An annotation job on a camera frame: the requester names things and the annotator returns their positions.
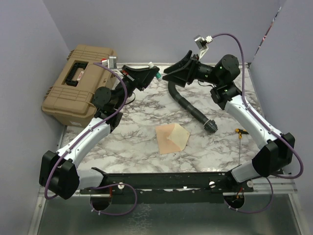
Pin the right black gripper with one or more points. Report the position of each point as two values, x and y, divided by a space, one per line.
180 78

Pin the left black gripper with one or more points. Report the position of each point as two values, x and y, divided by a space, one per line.
140 78

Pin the green white glue stick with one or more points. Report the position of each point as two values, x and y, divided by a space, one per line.
156 70

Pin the tan paper envelope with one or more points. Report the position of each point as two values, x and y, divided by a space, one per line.
171 138

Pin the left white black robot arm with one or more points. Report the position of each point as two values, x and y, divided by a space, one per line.
59 173

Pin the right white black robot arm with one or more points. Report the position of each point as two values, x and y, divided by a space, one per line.
274 146

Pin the tan plastic tool case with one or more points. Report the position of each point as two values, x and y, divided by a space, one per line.
69 99

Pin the yellow black screwdriver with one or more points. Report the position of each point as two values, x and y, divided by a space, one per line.
241 132

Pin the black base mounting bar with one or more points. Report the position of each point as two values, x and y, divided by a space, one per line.
164 188

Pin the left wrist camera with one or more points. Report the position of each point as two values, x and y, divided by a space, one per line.
110 63

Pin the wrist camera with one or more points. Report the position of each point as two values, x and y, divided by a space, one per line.
110 63
202 43

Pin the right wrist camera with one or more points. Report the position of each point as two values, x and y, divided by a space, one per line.
202 43

